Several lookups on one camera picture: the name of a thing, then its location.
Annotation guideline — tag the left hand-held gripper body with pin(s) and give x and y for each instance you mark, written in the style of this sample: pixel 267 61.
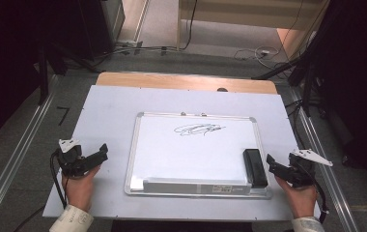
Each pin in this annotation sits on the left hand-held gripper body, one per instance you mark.
pixel 70 159

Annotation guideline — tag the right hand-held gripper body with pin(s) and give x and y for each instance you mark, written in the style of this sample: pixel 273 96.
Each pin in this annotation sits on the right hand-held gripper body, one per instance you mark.
pixel 299 172

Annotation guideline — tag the black whiteboard eraser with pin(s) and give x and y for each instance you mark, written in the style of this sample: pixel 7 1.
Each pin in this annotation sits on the black whiteboard eraser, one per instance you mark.
pixel 255 167

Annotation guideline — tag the person's right hand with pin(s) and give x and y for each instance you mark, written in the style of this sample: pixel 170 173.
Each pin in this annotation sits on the person's right hand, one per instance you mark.
pixel 300 199

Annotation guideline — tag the person's left hand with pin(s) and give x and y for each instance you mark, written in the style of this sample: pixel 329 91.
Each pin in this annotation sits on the person's left hand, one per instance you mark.
pixel 78 190

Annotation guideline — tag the white table cover board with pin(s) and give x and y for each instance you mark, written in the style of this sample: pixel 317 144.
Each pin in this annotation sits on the white table cover board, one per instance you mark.
pixel 107 112

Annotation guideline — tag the black metal stand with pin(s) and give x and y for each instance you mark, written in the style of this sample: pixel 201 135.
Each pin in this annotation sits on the black metal stand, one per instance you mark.
pixel 307 87
pixel 44 77

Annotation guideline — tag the wooden table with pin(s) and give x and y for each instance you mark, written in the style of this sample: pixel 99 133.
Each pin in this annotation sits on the wooden table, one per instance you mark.
pixel 172 80

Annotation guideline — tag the person's dark clothing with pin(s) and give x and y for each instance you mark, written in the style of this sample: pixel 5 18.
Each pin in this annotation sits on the person's dark clothing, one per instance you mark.
pixel 181 226

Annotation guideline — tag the black cabinet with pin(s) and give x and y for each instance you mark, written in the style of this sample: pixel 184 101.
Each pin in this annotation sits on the black cabinet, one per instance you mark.
pixel 98 25

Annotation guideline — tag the light wooden furniture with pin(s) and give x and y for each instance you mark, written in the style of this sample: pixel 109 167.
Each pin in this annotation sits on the light wooden furniture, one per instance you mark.
pixel 236 13

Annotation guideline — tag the aluminium floor rail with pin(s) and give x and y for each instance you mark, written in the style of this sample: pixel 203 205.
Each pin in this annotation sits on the aluminium floor rail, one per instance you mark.
pixel 20 145
pixel 329 180

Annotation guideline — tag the white whiteboard with metal frame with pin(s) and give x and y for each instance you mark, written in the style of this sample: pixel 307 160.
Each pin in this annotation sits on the white whiteboard with metal frame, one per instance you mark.
pixel 191 154

